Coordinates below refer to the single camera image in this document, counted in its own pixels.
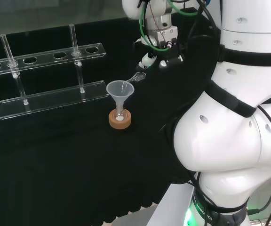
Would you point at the clear round-bottom flask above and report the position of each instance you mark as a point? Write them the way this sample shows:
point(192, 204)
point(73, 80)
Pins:
point(123, 115)

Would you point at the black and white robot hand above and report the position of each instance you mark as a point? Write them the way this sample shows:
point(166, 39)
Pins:
point(166, 37)

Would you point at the clear plastic funnel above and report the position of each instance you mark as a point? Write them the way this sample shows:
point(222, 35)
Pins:
point(120, 90)

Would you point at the clear acrylic funnel stand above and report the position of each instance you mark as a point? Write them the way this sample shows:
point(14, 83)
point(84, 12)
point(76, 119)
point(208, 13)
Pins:
point(55, 97)

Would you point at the black bench cloth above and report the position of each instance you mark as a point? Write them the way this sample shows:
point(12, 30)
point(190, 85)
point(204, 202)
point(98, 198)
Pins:
point(67, 164)

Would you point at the grey metal base plate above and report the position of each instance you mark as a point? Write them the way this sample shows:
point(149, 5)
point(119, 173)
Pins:
point(166, 207)

